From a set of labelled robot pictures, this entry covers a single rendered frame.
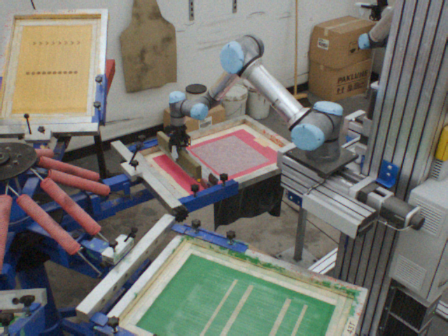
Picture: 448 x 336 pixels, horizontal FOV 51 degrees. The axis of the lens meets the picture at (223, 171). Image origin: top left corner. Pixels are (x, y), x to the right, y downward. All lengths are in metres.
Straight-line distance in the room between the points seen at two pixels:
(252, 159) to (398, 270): 0.93
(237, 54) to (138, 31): 2.51
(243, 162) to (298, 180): 0.49
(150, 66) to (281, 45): 1.58
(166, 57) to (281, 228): 1.94
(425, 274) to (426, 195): 0.36
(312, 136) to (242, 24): 3.22
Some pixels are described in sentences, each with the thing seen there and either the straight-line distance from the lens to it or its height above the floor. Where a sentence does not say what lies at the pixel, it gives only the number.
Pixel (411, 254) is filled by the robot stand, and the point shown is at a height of 0.94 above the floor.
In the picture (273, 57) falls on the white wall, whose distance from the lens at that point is 5.31.
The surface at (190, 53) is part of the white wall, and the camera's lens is 4.66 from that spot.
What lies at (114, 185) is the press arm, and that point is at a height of 1.03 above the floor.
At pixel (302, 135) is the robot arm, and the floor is 1.44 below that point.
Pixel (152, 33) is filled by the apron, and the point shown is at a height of 1.04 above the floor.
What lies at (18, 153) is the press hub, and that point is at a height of 1.31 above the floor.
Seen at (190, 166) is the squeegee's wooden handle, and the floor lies 1.07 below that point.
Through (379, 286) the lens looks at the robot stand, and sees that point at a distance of 2.42.
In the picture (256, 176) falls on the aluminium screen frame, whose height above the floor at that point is 0.99.
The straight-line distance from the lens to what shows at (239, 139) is 2.74.
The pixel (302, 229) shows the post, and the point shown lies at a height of 0.29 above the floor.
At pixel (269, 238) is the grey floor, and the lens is 3.50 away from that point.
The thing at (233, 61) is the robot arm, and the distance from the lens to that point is 1.87.
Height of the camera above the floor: 2.31
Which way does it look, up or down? 33 degrees down
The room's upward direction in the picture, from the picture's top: straight up
